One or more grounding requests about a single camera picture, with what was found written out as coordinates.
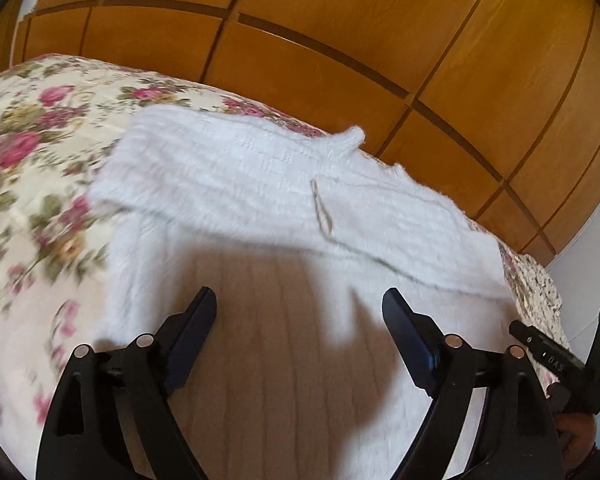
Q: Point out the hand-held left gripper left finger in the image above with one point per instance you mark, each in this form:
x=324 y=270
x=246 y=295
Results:
x=190 y=340

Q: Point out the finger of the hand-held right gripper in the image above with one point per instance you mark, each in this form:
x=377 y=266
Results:
x=530 y=337

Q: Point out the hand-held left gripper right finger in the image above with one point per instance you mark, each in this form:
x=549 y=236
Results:
x=412 y=345

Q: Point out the white towel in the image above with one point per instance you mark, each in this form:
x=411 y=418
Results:
x=255 y=200

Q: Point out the person's right hand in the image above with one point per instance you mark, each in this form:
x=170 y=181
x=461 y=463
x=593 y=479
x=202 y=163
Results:
x=577 y=435

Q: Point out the floral bedspread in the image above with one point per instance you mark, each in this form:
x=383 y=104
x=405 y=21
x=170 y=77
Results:
x=35 y=185

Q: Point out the wooden wardrobe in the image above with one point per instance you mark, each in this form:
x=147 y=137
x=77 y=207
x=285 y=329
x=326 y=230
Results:
x=380 y=30

